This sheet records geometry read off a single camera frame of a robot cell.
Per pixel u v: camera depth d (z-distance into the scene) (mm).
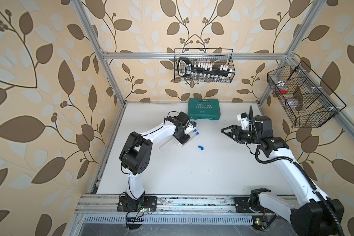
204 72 836
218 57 911
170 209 736
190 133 838
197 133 1017
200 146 961
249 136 642
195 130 918
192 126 843
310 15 738
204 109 1116
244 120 707
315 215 372
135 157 495
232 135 680
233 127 679
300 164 826
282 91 815
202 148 945
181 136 814
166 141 987
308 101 734
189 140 838
